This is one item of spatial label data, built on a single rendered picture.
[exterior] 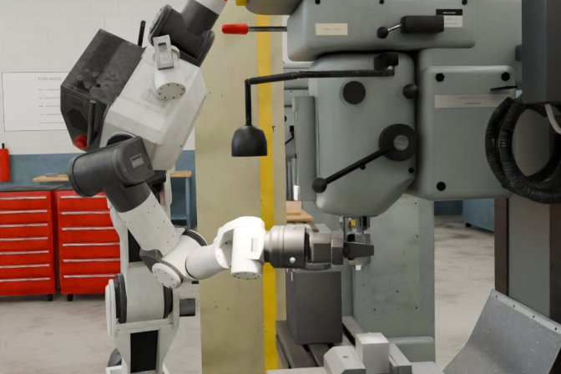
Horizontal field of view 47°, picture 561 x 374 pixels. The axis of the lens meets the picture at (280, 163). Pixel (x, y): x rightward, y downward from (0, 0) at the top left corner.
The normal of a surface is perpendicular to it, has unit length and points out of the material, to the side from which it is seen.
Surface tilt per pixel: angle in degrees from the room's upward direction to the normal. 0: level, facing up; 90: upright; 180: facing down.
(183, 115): 86
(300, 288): 90
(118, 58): 58
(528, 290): 90
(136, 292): 81
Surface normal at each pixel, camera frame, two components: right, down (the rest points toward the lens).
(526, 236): -0.99, 0.03
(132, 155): 0.90, -0.24
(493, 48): 0.13, 0.05
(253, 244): -0.10, -0.40
